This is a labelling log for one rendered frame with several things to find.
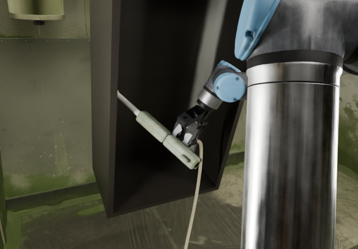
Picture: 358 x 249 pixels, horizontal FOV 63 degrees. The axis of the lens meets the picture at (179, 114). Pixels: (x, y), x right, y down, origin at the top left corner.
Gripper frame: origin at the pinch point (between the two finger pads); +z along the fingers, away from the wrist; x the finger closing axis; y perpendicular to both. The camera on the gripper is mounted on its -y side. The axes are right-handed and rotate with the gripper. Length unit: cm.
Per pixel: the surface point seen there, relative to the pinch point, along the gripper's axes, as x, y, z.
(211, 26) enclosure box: 32, 35, -45
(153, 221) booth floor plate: 5, 64, 77
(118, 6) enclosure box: 28, -32, -34
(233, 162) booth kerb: 1, 156, 39
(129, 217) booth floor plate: 19, 58, 85
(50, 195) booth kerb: 67, 37, 104
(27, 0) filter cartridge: 134, 14, 0
